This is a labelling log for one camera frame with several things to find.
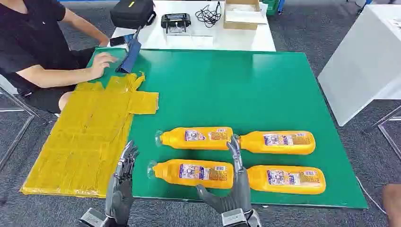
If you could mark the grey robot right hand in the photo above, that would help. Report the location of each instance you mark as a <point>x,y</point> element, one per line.
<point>239,191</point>

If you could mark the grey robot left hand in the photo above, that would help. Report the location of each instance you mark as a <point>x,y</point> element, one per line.
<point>120,197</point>

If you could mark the orange drink bottle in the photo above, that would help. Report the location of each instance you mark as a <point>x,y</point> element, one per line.
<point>285,181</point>
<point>275,144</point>
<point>197,139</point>
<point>194,175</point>

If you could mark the yellow plastic sheet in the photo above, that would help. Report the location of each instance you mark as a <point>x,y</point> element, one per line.
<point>91,134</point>

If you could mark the green table mat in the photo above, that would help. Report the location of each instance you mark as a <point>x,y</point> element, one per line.
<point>225,91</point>

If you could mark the person's right hand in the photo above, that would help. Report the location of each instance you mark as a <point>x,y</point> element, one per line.
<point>101,62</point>

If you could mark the blue tablet case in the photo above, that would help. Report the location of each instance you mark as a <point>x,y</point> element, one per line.
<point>131,55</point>

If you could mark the white table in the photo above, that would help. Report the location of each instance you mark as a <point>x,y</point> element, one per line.
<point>241,39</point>

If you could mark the brown rounded object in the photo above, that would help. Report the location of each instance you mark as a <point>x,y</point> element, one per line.
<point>393,203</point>

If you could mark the black smartphone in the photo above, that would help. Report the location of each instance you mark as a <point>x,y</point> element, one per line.
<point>120,40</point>

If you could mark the open cardboard box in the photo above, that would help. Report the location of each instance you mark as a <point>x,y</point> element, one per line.
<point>242,17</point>

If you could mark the white desk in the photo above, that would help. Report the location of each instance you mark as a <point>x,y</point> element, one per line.
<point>363,62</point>

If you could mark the black handheld controller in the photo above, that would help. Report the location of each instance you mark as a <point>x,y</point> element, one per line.
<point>176,21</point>

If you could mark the black carry bag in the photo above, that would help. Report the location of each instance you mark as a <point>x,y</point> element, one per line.
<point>131,12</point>

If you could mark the person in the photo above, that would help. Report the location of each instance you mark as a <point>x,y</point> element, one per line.
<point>28,34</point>

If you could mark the green crate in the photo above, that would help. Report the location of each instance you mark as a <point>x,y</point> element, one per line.
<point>271,6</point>

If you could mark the printed paper sheet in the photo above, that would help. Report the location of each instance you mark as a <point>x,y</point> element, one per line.
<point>395,23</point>

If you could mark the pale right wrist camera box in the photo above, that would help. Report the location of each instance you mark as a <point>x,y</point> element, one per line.
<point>235,218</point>

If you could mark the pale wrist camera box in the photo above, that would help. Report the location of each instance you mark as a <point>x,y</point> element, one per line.
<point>92,217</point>
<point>235,218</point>

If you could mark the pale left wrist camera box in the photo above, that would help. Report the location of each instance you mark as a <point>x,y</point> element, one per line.
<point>92,217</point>

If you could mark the metal chair frame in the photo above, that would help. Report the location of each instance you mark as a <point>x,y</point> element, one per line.
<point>22,130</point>

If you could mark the metal desk frame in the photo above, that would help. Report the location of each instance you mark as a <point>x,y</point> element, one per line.
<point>387,131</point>

